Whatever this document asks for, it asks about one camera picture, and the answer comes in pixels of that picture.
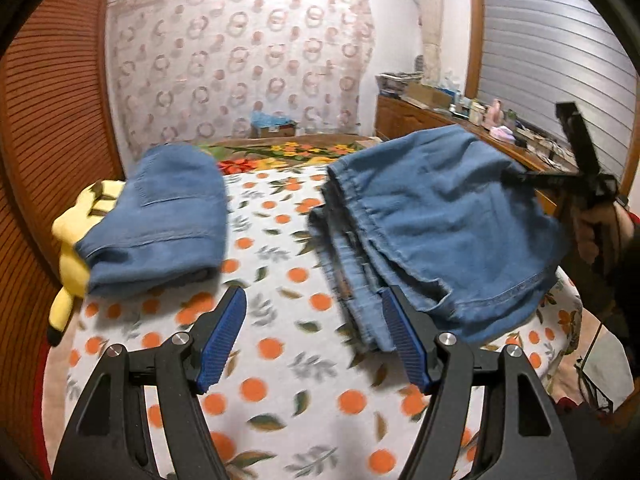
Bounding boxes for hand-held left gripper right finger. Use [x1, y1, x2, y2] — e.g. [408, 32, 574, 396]
[380, 285, 571, 480]

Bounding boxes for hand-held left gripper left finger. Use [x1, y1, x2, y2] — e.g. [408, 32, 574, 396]
[52, 285, 248, 480]

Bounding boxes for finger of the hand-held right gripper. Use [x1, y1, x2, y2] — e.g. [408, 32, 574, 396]
[555, 101, 601, 177]
[500, 170, 593, 191]

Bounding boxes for blue denim pants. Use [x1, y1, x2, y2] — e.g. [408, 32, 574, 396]
[307, 125, 573, 356]
[75, 144, 230, 298]

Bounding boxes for person's right hand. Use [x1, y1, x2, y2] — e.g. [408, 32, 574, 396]
[572, 205, 633, 266]

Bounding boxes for orange print bed sheet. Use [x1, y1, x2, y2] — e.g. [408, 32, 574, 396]
[65, 165, 583, 480]

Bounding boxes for cluster of small bottles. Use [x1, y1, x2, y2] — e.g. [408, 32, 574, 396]
[450, 95, 488, 121]

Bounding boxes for grey roller shutter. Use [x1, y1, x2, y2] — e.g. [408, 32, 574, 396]
[475, 0, 638, 181]

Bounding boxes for flat cardboard box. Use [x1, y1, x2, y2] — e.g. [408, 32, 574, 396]
[402, 82, 451, 106]

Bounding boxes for wooden cabinet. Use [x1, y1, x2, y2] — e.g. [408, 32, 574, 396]
[375, 95, 581, 211]

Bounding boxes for yellow plush toy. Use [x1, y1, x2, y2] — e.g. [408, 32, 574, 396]
[47, 180, 126, 346]

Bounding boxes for woven basket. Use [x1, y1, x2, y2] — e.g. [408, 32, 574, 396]
[376, 71, 423, 97]

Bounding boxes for beige curtain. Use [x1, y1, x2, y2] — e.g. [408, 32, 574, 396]
[412, 0, 443, 81]

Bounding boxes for floral blanket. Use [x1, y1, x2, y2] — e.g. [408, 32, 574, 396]
[195, 135, 386, 176]

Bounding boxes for cardboard box with blue bag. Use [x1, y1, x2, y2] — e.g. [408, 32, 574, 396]
[250, 110, 298, 138]

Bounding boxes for circle pattern sheer curtain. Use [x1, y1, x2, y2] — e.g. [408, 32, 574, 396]
[107, 0, 376, 153]

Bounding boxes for wooden slatted door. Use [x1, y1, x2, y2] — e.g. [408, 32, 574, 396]
[0, 0, 126, 480]

